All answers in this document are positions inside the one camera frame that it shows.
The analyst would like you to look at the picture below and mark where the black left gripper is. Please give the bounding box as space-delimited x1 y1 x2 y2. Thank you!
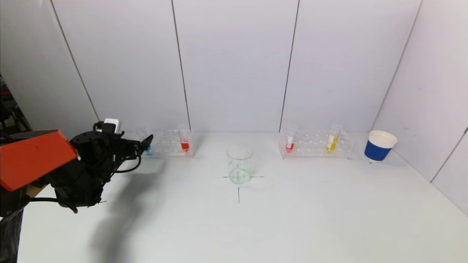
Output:
121 134 154 160

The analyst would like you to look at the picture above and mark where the clear acrylic test tube rack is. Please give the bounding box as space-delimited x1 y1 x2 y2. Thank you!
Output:
137 130 195 158
279 129 354 160

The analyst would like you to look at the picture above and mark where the test tube with red pigment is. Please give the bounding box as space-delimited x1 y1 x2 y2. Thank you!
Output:
178 124 191 153
285 124 297 153

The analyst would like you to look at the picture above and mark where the clear glass beaker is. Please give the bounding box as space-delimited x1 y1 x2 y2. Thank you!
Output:
226 144 254 185

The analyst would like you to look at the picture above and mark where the test tube with yellow pigment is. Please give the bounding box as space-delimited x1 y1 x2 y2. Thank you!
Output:
325 124 342 153

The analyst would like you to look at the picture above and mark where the black metal stand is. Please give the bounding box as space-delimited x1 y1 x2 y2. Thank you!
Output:
0 75 33 134

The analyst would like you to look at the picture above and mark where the white paper cup blue sleeve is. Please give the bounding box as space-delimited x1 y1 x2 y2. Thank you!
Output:
364 130 398 163

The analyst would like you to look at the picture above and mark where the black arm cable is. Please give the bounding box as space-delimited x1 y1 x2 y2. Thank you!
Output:
29 155 142 214

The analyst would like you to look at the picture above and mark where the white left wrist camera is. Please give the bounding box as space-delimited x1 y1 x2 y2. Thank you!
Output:
103 118 122 134

